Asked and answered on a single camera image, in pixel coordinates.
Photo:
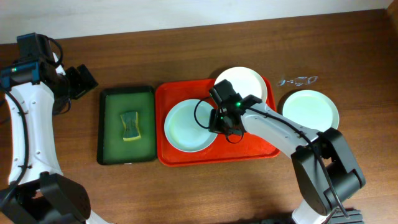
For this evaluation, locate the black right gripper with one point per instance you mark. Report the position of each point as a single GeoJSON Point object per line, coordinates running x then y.
{"type": "Point", "coordinates": [214, 121]}

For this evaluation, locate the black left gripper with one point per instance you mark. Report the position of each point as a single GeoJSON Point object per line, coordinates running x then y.
{"type": "Point", "coordinates": [74, 82]}

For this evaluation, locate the cream white plate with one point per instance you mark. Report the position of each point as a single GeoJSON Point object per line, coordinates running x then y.
{"type": "Point", "coordinates": [245, 81]}

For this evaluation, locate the light blue plate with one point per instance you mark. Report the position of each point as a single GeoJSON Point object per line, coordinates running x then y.
{"type": "Point", "coordinates": [185, 126]}

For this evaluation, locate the yellow green sponge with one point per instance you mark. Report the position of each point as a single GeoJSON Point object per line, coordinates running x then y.
{"type": "Point", "coordinates": [130, 121]}

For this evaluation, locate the light green plate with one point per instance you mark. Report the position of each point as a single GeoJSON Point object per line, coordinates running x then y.
{"type": "Point", "coordinates": [311, 109]}

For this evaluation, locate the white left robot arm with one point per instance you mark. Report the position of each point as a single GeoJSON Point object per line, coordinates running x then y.
{"type": "Point", "coordinates": [38, 192]}

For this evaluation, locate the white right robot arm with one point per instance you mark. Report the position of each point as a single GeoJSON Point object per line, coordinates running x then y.
{"type": "Point", "coordinates": [325, 167]}

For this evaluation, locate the red plastic tray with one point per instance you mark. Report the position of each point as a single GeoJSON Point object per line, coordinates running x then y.
{"type": "Point", "coordinates": [167, 95]}

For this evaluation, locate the dark green tray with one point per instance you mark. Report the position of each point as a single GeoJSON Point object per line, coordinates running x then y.
{"type": "Point", "coordinates": [113, 102]}

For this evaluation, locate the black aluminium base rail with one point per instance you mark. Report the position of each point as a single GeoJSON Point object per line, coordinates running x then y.
{"type": "Point", "coordinates": [337, 217]}

